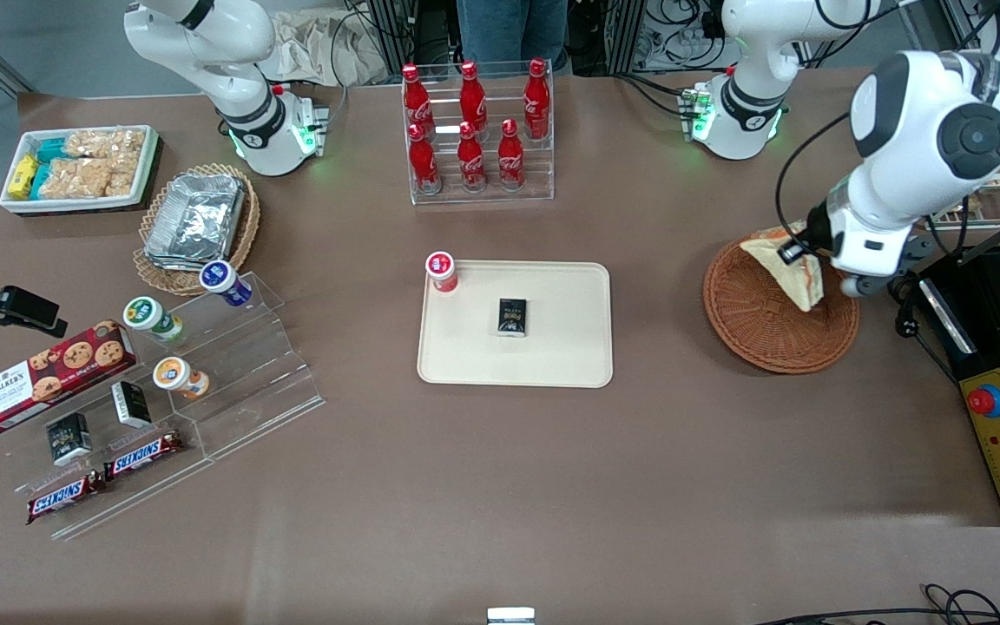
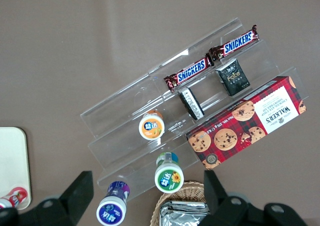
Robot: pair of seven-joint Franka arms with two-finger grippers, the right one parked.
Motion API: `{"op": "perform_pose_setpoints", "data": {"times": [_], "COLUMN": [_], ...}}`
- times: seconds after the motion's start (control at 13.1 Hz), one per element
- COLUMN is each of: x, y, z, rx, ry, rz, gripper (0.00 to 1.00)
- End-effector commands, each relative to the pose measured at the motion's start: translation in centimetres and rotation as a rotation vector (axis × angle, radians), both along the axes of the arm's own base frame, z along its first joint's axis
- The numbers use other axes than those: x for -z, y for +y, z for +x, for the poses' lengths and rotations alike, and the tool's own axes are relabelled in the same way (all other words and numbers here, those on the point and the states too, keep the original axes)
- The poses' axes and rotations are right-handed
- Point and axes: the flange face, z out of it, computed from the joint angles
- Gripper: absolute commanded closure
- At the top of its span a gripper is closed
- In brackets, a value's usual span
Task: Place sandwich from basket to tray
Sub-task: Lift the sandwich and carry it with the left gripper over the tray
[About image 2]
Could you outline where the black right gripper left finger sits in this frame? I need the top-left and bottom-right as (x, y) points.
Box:
(0, 170), (95, 226)

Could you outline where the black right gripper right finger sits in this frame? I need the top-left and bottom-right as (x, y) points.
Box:
(200, 169), (309, 226)

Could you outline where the oval light wicker basket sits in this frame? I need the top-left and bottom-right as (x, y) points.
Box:
(150, 181), (213, 226)

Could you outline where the beige plastic serving tray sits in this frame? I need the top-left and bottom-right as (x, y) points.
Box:
(0, 126), (32, 211)

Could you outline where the blue cap gum bottle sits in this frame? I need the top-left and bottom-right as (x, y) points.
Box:
(96, 180), (131, 226)

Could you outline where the silver foil packet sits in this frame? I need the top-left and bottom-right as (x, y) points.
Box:
(159, 200), (211, 226)

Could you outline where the red cap gum bottle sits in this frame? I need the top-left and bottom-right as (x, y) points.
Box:
(0, 187), (29, 209)

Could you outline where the green cap gum bottle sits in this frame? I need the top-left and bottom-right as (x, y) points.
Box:
(154, 151), (185, 194)

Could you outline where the clear acrylic stepped shelf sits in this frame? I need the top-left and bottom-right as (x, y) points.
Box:
(79, 17), (310, 202)

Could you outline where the red Walkers cookie box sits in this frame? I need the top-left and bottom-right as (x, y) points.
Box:
(185, 75), (307, 171)

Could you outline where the orange cap gum bottle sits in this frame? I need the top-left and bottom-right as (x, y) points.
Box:
(138, 110), (166, 141)

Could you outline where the small black tissue pack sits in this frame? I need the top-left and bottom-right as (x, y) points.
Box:
(214, 59), (252, 97)
(177, 87), (205, 121)

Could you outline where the Snickers chocolate bar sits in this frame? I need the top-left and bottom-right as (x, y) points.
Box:
(163, 57), (215, 92)
(208, 24), (260, 63)

